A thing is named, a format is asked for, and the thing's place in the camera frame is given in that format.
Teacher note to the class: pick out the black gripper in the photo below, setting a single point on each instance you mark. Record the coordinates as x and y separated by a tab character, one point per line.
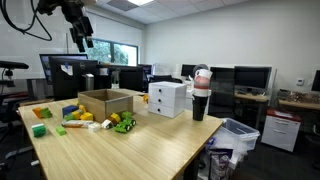
75	16

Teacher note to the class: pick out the brown cardboard box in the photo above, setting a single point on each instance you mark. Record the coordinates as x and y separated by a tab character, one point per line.
106	105

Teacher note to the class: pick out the white roller blind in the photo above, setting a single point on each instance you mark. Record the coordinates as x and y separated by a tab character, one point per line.
110	26

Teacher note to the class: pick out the white paper label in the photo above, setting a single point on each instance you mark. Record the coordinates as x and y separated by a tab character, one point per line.
67	69

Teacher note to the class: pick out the white grey jar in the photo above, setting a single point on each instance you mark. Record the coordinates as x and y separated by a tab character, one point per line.
115	78

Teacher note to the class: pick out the monitor with blue screen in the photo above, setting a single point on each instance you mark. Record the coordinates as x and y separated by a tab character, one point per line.
45	66

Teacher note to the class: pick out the black Dell monitor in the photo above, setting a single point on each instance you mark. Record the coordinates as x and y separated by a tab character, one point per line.
61	86

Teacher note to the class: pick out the black computer monitor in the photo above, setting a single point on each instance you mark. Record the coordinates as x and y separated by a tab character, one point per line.
316	81
146	70
187	70
252	77
131	78

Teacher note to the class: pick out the large yellow toy brick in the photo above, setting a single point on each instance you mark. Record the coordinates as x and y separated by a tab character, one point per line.
82	107

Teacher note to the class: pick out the blue toy brick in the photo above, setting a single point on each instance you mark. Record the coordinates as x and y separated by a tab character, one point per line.
69	110

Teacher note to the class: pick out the ceiling light panel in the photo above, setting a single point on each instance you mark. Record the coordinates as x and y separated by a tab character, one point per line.
140	1

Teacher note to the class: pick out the wooden side desk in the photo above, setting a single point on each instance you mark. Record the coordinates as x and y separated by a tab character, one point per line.
33	102

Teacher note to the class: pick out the yellow toy vehicle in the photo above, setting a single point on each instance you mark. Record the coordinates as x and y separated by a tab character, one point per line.
113	119

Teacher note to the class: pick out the white long toy block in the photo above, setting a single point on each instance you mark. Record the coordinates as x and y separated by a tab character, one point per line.
75	124

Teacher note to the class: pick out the small orange toy brick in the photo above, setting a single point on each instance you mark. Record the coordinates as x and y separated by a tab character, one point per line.
145	98

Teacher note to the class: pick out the green blue small brick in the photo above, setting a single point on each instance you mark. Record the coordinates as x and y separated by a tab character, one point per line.
126	115

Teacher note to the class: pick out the white small toy brick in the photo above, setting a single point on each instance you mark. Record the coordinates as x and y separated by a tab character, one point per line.
94	127

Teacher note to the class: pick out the small green toy brick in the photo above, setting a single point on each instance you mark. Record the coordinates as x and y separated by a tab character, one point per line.
61	130

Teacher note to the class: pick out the green toy car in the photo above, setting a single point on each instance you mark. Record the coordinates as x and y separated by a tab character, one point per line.
125	126

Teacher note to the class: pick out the green white toy brick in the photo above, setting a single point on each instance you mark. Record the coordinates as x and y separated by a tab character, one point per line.
39	130

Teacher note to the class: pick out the white drawer unit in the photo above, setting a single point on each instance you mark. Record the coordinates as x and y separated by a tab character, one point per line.
166	99

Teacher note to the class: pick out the dark grey round disc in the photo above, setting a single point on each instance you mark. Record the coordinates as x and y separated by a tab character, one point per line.
197	67

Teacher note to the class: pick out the white mug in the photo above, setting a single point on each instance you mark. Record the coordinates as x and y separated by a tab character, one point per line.
204	74

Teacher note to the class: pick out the red white cup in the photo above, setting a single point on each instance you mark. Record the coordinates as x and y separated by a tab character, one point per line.
201	87

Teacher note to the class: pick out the black tumbler cup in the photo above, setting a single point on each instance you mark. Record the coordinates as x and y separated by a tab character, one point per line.
200	108

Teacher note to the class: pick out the clear plastic bag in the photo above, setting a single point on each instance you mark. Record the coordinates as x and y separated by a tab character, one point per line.
226	140

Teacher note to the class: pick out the wooden office desk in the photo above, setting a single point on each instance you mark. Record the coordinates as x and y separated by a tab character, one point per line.
250	97
300	105

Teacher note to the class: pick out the dark printed snack bag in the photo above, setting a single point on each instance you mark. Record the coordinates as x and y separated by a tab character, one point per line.
220	165

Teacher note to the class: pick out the clear plastic storage bin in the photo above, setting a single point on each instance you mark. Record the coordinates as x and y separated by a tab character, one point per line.
245	136

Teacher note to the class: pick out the white cabinet red top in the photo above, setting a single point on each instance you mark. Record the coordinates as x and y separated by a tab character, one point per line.
280	131

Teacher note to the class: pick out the window with dark frame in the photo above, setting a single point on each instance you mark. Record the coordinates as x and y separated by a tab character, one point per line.
106	51

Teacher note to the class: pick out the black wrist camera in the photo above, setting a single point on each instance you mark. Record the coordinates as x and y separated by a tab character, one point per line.
48	5

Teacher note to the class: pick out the black tripod mount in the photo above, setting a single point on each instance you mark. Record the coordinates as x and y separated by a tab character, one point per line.
13	64

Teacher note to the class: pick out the white wall thermostat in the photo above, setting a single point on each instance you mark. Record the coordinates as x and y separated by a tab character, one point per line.
300	82

